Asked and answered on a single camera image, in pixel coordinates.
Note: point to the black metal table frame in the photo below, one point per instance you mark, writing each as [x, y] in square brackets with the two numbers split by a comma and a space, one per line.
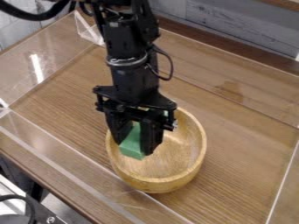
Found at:
[25, 201]

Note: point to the brown wooden bowl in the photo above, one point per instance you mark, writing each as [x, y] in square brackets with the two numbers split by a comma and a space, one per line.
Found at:
[173, 164]

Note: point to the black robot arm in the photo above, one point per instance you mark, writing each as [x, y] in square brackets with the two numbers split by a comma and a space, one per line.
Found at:
[129, 29]

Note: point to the clear acrylic tray wall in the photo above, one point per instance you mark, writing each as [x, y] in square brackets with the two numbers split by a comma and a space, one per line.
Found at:
[85, 185]

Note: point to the clear acrylic corner bracket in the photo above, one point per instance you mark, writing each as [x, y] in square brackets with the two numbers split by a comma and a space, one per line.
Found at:
[87, 31]

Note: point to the green rectangular block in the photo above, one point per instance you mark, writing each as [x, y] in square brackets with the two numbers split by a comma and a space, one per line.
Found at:
[131, 145]

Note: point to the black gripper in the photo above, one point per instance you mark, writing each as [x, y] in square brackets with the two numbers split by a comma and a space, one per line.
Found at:
[132, 100]

